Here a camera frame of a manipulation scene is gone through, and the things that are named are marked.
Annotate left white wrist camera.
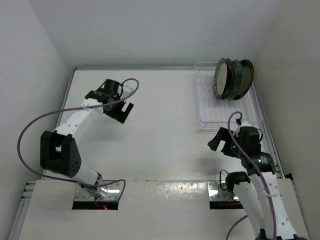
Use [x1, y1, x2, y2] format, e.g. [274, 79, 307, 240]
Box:
[119, 85, 134, 99]

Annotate blue floral plate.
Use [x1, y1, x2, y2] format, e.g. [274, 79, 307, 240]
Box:
[231, 60, 244, 99]

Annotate metal base plate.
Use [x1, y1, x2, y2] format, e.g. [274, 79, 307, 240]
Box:
[74, 180, 122, 202]
[207, 180, 239, 202]

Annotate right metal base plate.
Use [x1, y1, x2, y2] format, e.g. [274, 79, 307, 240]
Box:
[207, 180, 239, 202]

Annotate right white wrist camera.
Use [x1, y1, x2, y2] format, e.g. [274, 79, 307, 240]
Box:
[232, 119, 252, 137]

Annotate white wire dish rack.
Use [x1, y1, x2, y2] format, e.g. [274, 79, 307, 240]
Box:
[194, 61, 262, 133]

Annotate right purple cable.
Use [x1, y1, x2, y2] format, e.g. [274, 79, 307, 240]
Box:
[225, 111, 277, 240]

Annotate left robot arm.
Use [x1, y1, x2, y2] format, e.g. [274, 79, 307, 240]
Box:
[40, 79, 136, 199]

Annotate purple cable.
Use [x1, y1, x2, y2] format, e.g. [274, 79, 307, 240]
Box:
[225, 111, 277, 240]
[16, 78, 140, 200]

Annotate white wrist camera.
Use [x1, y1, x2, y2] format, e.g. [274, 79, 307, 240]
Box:
[232, 119, 252, 137]
[119, 85, 134, 99]

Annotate grey rim plate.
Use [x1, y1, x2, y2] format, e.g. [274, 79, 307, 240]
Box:
[225, 58, 235, 99]
[213, 58, 228, 100]

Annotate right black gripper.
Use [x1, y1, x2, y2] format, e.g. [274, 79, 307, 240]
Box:
[207, 126, 245, 159]

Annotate brown striped rim plate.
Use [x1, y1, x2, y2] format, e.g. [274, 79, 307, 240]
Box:
[234, 59, 254, 100]

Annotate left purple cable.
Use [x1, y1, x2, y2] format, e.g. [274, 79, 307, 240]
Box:
[16, 78, 140, 200]

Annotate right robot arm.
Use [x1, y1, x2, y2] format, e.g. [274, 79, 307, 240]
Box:
[207, 126, 301, 240]

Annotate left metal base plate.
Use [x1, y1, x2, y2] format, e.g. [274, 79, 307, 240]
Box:
[74, 180, 122, 202]

